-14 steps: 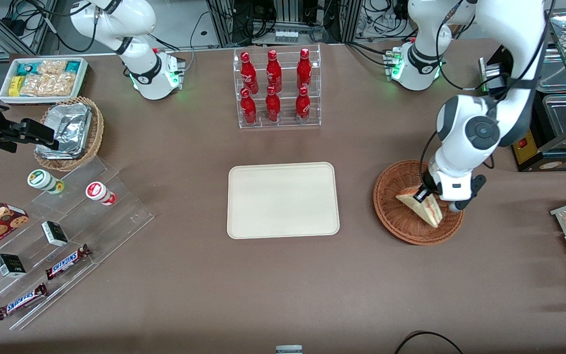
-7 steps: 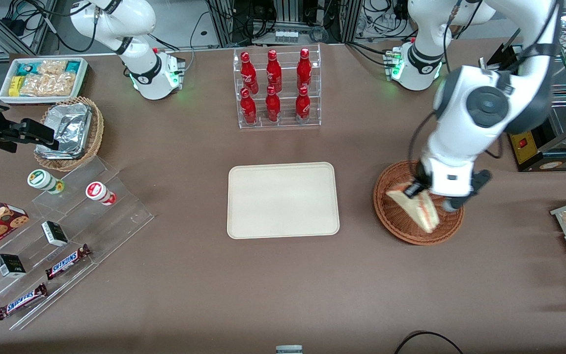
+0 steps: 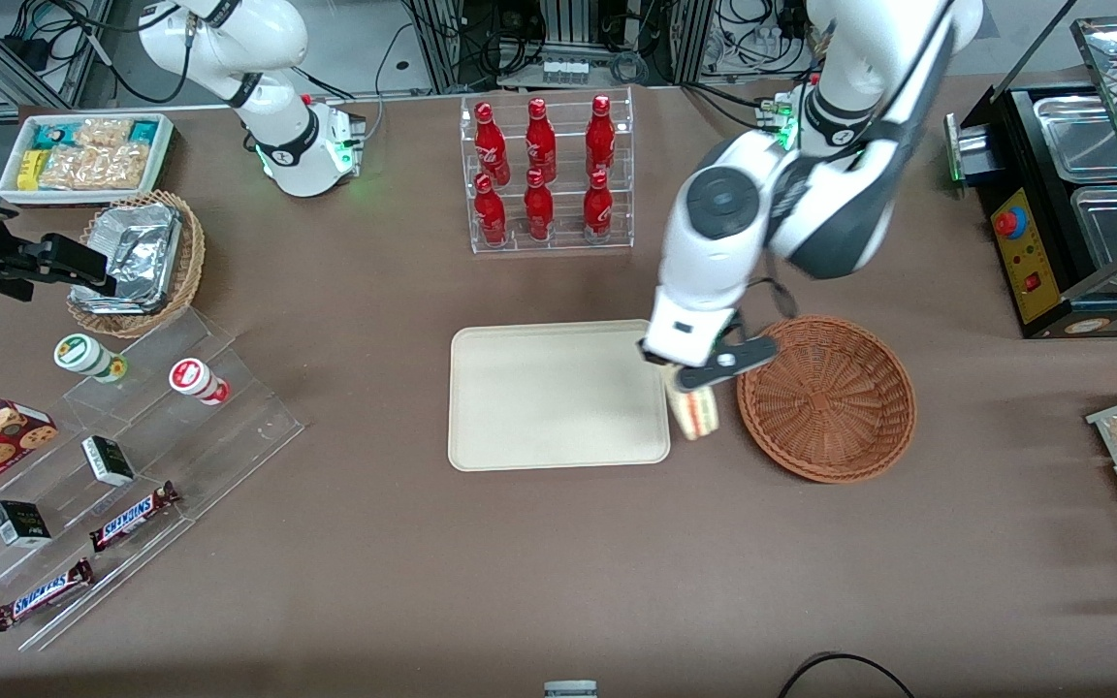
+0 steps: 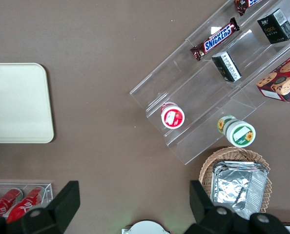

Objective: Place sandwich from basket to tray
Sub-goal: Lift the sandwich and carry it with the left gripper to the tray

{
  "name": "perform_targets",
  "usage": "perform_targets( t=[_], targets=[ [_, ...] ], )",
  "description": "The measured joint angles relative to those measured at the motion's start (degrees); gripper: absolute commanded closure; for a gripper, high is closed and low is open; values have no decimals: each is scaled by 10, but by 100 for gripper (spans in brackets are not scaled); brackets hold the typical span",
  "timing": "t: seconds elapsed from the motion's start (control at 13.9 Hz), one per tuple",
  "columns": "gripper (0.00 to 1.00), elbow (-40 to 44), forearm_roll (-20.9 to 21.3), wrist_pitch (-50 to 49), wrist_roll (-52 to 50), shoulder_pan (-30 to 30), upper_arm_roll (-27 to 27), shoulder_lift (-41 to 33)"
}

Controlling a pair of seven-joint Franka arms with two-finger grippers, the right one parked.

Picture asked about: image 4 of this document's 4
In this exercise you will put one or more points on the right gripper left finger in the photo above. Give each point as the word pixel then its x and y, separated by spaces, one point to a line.
pixel 59 209

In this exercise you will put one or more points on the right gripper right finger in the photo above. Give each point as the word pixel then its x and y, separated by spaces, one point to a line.
pixel 208 219

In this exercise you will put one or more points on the light tan wicker basket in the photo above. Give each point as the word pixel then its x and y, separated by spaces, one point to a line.
pixel 208 165

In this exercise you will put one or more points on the cream plastic tray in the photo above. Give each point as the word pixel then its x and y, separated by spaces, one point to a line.
pixel 18 102

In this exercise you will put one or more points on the clear acrylic bottle rack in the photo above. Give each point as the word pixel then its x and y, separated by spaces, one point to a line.
pixel 48 192

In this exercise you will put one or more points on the red cola bottle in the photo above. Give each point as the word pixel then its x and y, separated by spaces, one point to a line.
pixel 3 203
pixel 27 202

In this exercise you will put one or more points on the aluminium foil container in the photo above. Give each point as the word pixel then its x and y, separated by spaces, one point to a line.
pixel 235 190

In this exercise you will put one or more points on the green lid yoghurt cup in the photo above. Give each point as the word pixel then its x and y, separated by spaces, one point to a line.
pixel 240 132

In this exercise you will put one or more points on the red lid yoghurt cup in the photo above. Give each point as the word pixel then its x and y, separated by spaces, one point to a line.
pixel 173 118

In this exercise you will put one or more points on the clear acrylic stepped display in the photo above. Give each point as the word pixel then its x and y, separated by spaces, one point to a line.
pixel 184 83

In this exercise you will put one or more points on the small black carton box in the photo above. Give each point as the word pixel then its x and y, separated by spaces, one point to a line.
pixel 226 66
pixel 275 26

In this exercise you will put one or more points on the red plaid cookie box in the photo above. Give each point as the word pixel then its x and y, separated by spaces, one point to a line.
pixel 281 78

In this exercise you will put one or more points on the brown Snickers bar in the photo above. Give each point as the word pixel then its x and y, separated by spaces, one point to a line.
pixel 217 39
pixel 242 5

